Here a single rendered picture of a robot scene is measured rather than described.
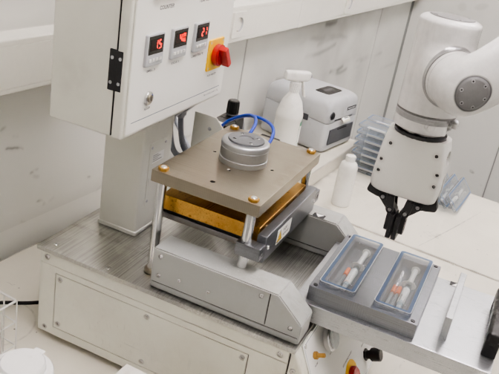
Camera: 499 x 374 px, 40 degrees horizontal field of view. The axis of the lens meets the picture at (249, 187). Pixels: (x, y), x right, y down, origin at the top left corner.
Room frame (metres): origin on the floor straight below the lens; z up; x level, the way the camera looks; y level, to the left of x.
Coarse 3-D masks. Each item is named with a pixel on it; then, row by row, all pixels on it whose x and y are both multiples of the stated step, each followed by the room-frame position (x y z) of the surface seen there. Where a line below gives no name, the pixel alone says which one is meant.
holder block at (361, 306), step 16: (384, 256) 1.02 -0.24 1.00; (320, 272) 0.93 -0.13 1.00; (368, 272) 0.95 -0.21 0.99; (384, 272) 0.96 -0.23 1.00; (432, 272) 0.99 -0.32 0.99; (320, 288) 0.88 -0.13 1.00; (368, 288) 0.91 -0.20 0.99; (432, 288) 0.94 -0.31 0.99; (336, 304) 0.87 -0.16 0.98; (352, 304) 0.86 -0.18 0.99; (368, 304) 0.86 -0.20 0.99; (416, 304) 0.88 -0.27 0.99; (368, 320) 0.85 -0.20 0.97; (384, 320) 0.84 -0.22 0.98; (400, 320) 0.84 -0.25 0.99; (416, 320) 0.84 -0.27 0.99
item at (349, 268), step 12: (360, 240) 1.04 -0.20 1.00; (372, 240) 1.05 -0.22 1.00; (348, 252) 0.99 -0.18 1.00; (360, 252) 1.00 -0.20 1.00; (372, 252) 1.00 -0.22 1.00; (336, 264) 0.94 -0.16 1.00; (348, 264) 0.95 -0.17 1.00; (360, 264) 0.96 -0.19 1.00; (324, 276) 0.90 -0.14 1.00; (336, 276) 0.91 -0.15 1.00; (348, 276) 0.91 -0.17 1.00; (360, 276) 0.92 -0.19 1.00; (348, 288) 0.88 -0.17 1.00
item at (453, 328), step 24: (456, 288) 0.93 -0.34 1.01; (336, 312) 0.86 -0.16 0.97; (432, 312) 0.91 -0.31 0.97; (456, 312) 0.92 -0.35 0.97; (480, 312) 0.93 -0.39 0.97; (360, 336) 0.84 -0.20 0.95; (384, 336) 0.83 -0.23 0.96; (432, 336) 0.85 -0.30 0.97; (456, 336) 0.86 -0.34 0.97; (480, 336) 0.87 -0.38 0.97; (408, 360) 0.82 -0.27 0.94; (432, 360) 0.81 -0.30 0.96; (456, 360) 0.80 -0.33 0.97; (480, 360) 0.81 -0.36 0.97
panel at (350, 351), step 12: (312, 336) 0.87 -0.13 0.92; (312, 348) 0.85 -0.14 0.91; (324, 348) 0.89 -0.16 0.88; (348, 348) 0.97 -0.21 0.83; (360, 348) 1.02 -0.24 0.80; (312, 360) 0.84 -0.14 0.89; (324, 360) 0.88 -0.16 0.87; (336, 360) 0.92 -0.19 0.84; (348, 360) 0.96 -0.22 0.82; (360, 360) 1.00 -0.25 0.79; (312, 372) 0.83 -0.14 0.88; (324, 372) 0.87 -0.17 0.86; (336, 372) 0.91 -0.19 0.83; (348, 372) 0.94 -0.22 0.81; (360, 372) 0.99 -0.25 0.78
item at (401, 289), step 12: (396, 264) 0.98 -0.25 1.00; (408, 264) 0.99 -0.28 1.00; (420, 264) 0.99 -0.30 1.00; (396, 276) 0.94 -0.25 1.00; (408, 276) 0.95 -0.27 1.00; (420, 276) 0.95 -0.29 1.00; (384, 288) 0.90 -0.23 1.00; (396, 288) 0.90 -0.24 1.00; (408, 288) 0.91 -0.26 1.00; (420, 288) 0.92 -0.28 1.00; (384, 300) 0.87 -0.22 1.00; (396, 300) 0.87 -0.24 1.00; (408, 300) 0.88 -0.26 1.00; (408, 312) 0.84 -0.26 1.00
